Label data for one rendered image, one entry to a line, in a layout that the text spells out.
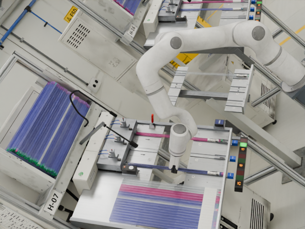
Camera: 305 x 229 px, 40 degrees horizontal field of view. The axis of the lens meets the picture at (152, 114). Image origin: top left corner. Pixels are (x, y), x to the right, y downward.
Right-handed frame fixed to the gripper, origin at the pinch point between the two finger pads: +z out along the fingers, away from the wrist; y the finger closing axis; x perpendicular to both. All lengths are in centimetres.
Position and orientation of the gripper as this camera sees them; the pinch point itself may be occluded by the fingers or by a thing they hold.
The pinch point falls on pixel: (174, 168)
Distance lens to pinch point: 218.4
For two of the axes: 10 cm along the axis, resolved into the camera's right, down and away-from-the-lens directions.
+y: -2.3, 7.1, -6.7
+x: 9.7, 1.9, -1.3
